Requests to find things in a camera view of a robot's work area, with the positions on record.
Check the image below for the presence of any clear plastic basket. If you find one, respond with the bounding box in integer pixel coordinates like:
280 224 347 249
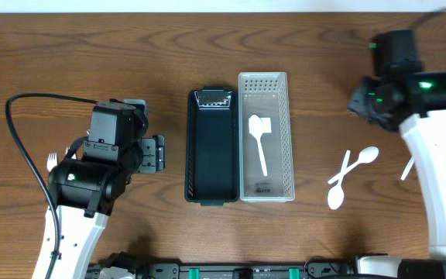
238 72 295 202

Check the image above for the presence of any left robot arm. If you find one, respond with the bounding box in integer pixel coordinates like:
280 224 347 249
33 99 165 278

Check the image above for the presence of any white spoon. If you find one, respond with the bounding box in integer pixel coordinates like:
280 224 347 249
327 150 351 210
400 157 414 181
249 115 268 177
328 146 379 184

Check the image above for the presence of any white plastic fork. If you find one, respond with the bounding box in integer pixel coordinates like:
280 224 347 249
65 146 77 159
46 153 59 172

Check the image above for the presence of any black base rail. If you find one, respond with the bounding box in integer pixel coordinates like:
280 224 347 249
84 252 356 279

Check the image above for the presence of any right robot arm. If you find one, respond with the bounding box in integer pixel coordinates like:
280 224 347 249
348 30 446 278

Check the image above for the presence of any white label sticker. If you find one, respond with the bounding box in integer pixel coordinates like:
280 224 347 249
261 118 272 133

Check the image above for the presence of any black plastic basket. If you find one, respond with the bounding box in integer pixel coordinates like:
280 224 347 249
184 86 240 206

